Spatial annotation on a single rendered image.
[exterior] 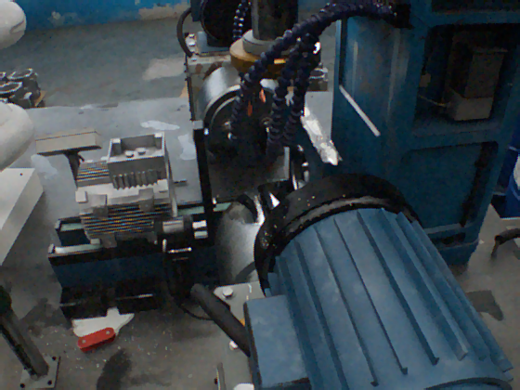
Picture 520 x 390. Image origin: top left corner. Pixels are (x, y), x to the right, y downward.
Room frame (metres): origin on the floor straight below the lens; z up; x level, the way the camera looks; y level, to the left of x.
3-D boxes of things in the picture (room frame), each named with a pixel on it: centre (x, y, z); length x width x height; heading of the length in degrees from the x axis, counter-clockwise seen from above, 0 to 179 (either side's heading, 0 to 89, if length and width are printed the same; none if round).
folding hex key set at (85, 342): (0.56, 0.37, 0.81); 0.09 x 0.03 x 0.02; 116
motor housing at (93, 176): (0.81, 0.29, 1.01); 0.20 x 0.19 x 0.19; 98
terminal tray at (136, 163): (0.82, 0.26, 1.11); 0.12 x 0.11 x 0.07; 98
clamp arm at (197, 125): (0.70, 0.10, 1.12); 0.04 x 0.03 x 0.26; 98
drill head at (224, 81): (1.20, 0.04, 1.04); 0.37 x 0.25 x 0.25; 8
